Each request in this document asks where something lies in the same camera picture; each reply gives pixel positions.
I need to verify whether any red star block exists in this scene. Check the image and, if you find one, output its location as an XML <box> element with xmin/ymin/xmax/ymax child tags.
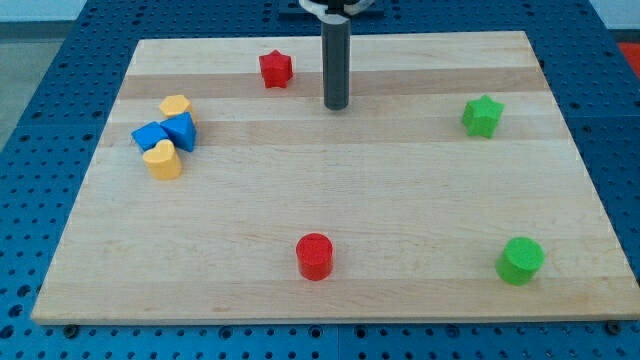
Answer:
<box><xmin>258</xmin><ymin>50</ymin><xmax>293</xmax><ymax>88</ymax></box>

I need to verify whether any green star block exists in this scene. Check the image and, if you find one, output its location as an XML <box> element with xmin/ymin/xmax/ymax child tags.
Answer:
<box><xmin>462</xmin><ymin>95</ymin><xmax>505</xmax><ymax>139</ymax></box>

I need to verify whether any red cylinder block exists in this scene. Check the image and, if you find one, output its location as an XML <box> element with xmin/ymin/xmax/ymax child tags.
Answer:
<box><xmin>296</xmin><ymin>233</ymin><xmax>334</xmax><ymax>281</ymax></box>

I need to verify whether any wooden board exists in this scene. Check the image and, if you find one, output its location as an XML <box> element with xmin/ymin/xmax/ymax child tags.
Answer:
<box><xmin>31</xmin><ymin>31</ymin><xmax>639</xmax><ymax>325</ymax></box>

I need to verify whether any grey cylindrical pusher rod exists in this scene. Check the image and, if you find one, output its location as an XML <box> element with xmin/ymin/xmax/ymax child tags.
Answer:
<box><xmin>321</xmin><ymin>14</ymin><xmax>351</xmax><ymax>111</ymax></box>

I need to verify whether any blue triangle block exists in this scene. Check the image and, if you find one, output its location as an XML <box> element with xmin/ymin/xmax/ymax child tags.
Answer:
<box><xmin>160</xmin><ymin>112</ymin><xmax>197</xmax><ymax>152</ymax></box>

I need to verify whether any yellow heart block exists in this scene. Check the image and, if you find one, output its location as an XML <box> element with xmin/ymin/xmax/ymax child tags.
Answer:
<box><xmin>142</xmin><ymin>139</ymin><xmax>182</xmax><ymax>180</ymax></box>

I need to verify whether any yellow hexagon block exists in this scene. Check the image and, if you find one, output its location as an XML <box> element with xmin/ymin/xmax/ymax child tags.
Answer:
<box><xmin>159</xmin><ymin>94</ymin><xmax>197</xmax><ymax>124</ymax></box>

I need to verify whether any blue cube block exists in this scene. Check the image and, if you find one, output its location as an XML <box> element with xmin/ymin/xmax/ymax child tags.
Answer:
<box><xmin>131</xmin><ymin>122</ymin><xmax>169</xmax><ymax>153</ymax></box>

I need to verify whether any green cylinder block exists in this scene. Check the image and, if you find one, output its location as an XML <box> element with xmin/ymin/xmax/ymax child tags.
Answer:
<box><xmin>495</xmin><ymin>237</ymin><xmax>545</xmax><ymax>286</ymax></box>

